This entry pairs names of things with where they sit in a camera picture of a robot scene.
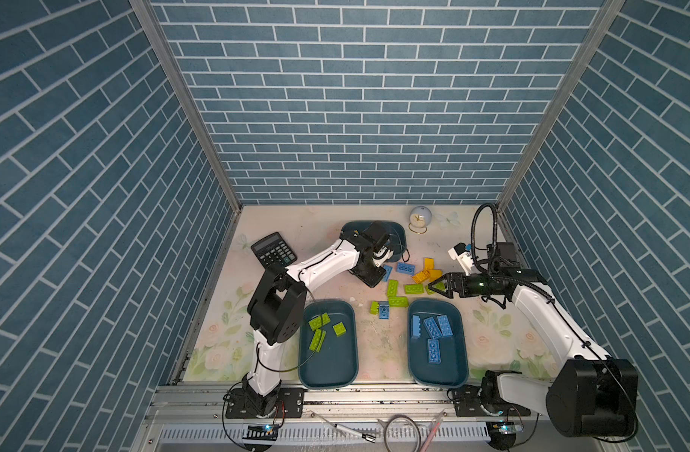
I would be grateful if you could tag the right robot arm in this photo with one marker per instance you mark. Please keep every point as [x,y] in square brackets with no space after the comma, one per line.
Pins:
[593,395]

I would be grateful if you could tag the black calculator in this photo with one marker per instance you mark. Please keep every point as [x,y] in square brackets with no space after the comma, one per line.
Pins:
[273,250]

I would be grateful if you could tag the small white clock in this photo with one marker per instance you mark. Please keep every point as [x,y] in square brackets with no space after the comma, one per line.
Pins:
[419,220]

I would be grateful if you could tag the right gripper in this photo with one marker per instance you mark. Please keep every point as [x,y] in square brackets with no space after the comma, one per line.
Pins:
[450,278]

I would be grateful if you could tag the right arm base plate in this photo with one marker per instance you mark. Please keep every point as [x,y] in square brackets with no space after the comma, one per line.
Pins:
[471,401]

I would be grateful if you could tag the yellow lego plate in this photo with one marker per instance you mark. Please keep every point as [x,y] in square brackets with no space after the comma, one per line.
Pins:
[422,277]

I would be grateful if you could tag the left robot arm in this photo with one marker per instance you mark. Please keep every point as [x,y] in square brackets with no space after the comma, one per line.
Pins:
[277,305]

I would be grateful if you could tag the green lego brick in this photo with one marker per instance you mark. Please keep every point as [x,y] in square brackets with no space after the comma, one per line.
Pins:
[318,322]

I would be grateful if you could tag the small green lego piece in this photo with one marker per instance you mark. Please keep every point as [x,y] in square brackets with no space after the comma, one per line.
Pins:
[339,329]

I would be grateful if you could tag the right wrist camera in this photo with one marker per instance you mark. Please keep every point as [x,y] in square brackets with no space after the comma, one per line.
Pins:
[463,255]

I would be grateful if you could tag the blue lego plate upside-down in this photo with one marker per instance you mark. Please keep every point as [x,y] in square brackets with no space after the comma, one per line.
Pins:
[406,268]

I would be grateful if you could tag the green lego plate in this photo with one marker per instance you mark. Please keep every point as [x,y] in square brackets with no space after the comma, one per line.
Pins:
[398,302]
[439,288]
[414,289]
[392,289]
[317,340]

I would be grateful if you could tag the right teal container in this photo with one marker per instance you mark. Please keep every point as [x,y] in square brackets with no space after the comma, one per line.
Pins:
[453,371]

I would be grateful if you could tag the blue lego brick long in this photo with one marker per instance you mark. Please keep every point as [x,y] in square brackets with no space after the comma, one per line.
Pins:
[415,327]

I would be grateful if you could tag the blue lego plate narrow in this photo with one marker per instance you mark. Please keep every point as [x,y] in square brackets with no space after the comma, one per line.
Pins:
[387,272]

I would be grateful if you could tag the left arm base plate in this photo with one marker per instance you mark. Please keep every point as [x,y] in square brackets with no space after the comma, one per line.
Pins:
[284,402]

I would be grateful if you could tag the green lego plate upright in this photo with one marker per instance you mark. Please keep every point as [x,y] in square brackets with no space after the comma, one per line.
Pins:
[392,289]

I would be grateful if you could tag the back teal container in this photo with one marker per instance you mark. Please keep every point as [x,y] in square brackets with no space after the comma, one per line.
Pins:
[397,238]

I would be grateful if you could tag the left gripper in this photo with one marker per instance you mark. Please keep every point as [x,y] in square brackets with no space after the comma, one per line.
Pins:
[375,279]

